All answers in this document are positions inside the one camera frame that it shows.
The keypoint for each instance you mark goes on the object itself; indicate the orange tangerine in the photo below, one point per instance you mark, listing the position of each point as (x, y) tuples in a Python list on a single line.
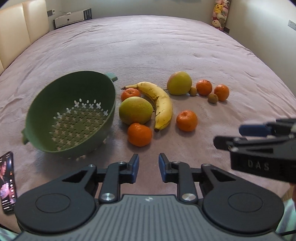
[(139, 135), (187, 121), (130, 92), (222, 92), (204, 87)]

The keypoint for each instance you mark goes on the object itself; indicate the pink bed blanket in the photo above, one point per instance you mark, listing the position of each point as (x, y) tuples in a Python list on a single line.
[(135, 49)]

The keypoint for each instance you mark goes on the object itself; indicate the wall outlet right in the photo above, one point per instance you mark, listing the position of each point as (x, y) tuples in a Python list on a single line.
[(292, 24)]

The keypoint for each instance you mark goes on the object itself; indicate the yellow banana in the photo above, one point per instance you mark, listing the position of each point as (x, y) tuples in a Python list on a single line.
[(161, 100)]

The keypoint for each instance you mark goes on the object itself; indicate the white bedside cabinet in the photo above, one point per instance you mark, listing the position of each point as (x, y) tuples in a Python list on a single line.
[(73, 17)]

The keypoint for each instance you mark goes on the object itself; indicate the green colander bowl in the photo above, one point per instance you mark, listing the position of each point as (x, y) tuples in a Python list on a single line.
[(73, 115)]

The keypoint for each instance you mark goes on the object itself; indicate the green pear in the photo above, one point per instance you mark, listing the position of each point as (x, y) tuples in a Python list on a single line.
[(179, 83), (135, 110)]

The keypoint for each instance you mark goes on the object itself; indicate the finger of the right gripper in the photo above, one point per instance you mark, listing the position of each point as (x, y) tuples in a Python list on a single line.
[(277, 128), (232, 144)]

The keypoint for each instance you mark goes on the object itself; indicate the wall switch panel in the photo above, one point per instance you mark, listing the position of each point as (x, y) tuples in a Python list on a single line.
[(51, 12)]

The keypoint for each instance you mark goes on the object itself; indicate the cream padded headboard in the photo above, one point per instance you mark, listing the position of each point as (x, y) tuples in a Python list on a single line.
[(21, 25)]

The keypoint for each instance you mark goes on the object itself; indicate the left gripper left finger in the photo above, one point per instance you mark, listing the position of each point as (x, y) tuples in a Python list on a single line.
[(116, 174)]

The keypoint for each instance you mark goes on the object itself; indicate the black smartphone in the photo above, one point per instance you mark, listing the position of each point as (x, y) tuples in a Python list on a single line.
[(7, 183)]

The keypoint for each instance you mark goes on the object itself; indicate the small brown kiwi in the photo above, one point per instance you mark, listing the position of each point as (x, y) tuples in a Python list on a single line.
[(212, 98), (193, 91)]

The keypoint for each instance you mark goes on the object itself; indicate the hanging plush toy organizer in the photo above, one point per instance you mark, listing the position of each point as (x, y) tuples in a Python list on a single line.
[(220, 14)]

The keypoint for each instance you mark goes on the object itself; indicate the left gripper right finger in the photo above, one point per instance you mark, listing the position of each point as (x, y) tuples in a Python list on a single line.
[(179, 173)]

